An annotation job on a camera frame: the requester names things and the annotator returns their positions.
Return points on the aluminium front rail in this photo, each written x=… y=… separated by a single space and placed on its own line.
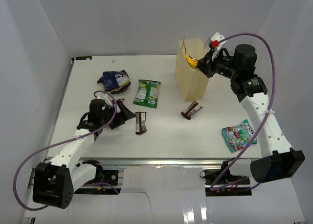
x=157 y=161

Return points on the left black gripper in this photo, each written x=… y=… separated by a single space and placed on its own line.
x=125 y=115

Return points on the flat purple candy bag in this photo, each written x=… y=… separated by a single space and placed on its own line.
x=120 y=105

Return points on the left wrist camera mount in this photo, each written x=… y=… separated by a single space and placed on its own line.
x=107 y=98

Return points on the brown chocolate bar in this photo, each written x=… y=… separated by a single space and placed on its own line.
x=140 y=123
x=192 y=109

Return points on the colourful red green candy bag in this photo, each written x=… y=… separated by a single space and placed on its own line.
x=237 y=137

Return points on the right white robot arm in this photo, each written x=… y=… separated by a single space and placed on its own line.
x=279 y=159

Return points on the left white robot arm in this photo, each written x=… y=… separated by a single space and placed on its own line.
x=56 y=181

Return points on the brown paper bag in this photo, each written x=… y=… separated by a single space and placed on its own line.
x=191 y=81

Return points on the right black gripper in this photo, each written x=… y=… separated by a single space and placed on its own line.
x=207 y=61

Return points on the left blue table label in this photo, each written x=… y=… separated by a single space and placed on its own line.
x=83 y=58

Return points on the green Fox's candy bag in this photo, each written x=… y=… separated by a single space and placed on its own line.
x=147 y=94

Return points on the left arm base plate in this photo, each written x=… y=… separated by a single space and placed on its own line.
x=108 y=176

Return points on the yellow M&M's packet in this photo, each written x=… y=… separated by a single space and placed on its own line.
x=193 y=62

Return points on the crumpled dark purple snack bag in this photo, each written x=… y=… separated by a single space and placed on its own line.
x=115 y=82

